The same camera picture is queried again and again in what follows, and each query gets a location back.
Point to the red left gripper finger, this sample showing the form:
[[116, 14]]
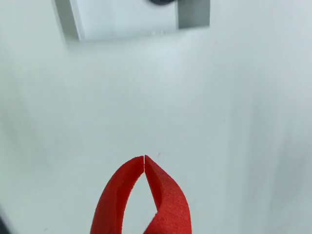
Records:
[[109, 195]]

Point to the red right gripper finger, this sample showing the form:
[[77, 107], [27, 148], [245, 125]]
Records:
[[170, 207]]

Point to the white cardboard bin box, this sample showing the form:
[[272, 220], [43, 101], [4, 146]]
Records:
[[126, 19]]

